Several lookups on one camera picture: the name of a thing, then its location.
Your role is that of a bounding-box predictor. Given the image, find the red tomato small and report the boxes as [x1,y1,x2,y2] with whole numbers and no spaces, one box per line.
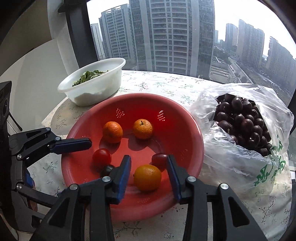
[92,148,112,171]

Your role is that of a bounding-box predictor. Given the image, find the small mandarin front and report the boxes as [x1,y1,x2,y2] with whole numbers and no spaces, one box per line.
[103,121,123,144]

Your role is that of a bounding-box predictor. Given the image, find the small mandarin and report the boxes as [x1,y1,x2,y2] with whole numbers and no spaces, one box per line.
[133,119,153,140]
[103,121,123,144]

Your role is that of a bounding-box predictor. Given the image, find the smooth orange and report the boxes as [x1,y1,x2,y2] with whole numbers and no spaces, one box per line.
[133,165,162,192]

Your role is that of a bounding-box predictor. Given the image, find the white plastic basin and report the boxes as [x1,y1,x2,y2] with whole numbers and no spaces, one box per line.
[58,58,126,106]

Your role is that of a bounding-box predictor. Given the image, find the green leafy vegetables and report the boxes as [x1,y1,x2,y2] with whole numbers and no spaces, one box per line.
[72,70,108,87]

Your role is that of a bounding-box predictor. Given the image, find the red plastic colander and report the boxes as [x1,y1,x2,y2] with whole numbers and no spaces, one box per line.
[61,93,205,222]

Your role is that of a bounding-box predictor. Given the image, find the plastic bag of plums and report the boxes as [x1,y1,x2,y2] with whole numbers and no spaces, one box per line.
[190,83,294,188]

